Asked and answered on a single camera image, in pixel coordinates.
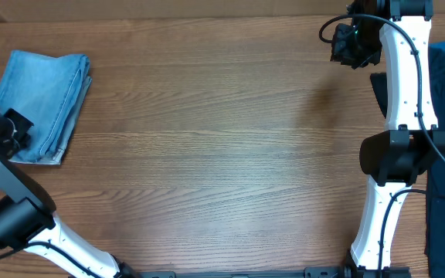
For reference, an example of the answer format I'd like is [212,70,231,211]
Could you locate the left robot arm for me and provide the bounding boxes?
[0,109,139,278]

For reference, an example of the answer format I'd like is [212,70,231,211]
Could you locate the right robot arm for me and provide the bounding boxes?
[326,0,445,277]

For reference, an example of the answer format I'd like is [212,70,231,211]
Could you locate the folded light blue jeans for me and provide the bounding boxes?
[11,76,92,165]

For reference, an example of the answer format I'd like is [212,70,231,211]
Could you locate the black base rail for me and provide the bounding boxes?
[67,266,412,278]

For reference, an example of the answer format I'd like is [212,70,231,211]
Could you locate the medium blue denim jeans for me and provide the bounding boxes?
[0,49,91,164]

